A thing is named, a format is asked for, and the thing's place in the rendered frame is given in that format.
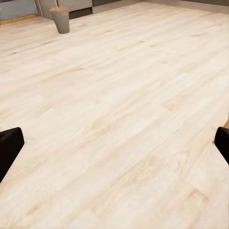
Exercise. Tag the fixed window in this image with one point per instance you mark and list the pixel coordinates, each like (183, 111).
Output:
(17, 10)

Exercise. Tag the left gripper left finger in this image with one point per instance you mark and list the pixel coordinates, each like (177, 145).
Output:
(11, 143)

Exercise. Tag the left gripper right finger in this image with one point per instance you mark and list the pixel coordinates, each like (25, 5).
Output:
(222, 142)

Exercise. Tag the trash can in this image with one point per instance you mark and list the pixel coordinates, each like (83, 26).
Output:
(61, 18)

